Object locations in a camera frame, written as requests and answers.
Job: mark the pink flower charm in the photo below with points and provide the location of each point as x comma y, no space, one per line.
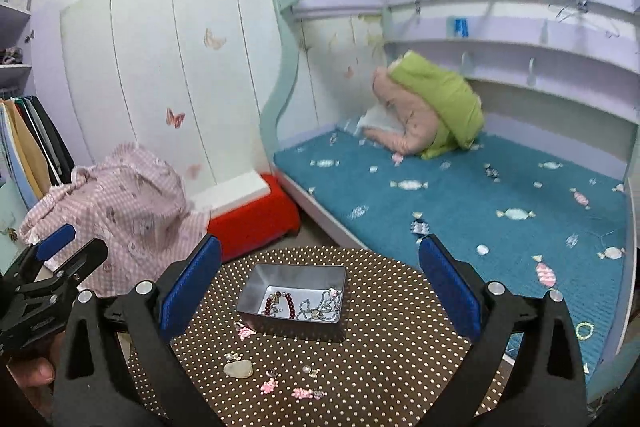
245,332
303,393
269,385

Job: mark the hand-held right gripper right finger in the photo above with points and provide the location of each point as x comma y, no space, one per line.
450,289

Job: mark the green pillow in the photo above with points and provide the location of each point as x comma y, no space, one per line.
450,107

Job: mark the teal candy print blanket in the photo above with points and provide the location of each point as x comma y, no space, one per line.
450,212

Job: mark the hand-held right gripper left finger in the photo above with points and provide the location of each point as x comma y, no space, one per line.
189,294

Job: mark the white cloth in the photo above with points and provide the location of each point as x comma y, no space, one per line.
369,121

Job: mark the red stool with white top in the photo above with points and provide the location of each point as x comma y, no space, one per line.
250,217

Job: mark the brown polka dot tablecloth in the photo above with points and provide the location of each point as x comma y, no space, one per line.
360,372

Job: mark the grey metal jewelry box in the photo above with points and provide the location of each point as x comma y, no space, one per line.
295,294

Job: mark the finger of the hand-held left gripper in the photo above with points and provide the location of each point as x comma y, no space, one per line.
54,241
82,259

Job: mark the pink checkered garment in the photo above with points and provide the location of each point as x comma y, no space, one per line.
125,207

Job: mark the white heart stone pendant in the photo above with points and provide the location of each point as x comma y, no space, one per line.
238,370

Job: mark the person's left hand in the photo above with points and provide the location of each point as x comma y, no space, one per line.
32,374

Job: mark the white wall shelf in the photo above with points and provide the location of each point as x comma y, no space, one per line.
12,17

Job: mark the blue cup on shelf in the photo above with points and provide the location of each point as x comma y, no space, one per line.
460,27

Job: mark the white wardrobe with butterfly stickers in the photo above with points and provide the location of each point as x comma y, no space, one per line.
150,72

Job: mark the light green bunk bed frame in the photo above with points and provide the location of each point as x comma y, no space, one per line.
280,117

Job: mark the row of hanging clothes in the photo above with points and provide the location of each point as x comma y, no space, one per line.
35,142

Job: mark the pink plush pillow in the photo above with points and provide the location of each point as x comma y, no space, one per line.
407,117

